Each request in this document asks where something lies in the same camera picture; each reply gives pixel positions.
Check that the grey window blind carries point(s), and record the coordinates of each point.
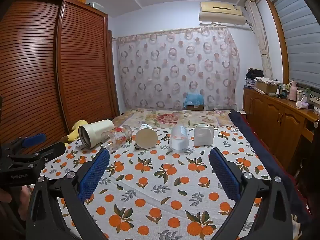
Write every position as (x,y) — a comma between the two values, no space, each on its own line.
(300,37)

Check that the stack of dark clothes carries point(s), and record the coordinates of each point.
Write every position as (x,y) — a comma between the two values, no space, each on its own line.
(253,76)

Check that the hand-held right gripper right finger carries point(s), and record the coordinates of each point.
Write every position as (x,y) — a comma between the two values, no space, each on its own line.
(225,172)

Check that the white square cup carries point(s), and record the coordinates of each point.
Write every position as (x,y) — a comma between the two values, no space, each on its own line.
(203,135)

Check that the small cardboard box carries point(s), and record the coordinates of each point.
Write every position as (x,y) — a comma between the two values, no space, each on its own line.
(195,107)

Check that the wooden sideboard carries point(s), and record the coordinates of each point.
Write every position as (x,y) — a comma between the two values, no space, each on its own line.
(275,120)

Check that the brown slatted wardrobe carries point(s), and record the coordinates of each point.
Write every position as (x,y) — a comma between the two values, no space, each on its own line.
(50,75)

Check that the white tissue box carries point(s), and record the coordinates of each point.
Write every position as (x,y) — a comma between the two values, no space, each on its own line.
(302,103)

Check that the pink thermos flask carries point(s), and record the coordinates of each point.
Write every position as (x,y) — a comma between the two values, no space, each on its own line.
(293,91)

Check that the orange fruit print cloth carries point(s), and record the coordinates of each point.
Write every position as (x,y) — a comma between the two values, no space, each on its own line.
(160,192)

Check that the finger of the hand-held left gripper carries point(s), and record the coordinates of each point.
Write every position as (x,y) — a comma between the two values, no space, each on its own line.
(35,139)
(53,150)

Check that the white paper cup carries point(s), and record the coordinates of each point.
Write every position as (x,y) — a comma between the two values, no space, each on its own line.
(147,136)

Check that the yellow plush toy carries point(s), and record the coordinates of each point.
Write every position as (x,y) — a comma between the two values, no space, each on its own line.
(74,131)

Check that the cream air conditioner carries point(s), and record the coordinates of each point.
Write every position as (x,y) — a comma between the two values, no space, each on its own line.
(221,12)

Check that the cardboard box with cloth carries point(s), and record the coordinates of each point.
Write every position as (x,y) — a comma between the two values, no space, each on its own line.
(266,86)

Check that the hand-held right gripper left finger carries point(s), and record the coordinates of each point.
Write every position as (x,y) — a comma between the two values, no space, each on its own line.
(93,172)

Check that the blue plastic bag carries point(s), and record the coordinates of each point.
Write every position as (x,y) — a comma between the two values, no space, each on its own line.
(193,98)

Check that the floral blanket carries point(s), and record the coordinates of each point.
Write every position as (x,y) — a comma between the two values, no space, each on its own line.
(165,117)

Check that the cream insulated cup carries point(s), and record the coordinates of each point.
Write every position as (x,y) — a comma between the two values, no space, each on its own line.
(97,132)

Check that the tied beige window curtain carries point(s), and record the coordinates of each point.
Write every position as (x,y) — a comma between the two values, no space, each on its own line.
(262,42)

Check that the floral print glass cup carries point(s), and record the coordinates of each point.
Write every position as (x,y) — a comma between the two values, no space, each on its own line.
(117,137)

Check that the person's left hand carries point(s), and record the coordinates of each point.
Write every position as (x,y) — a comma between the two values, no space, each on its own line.
(5,195)

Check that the translucent plastic cup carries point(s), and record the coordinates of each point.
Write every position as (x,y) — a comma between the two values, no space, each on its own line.
(179,138)

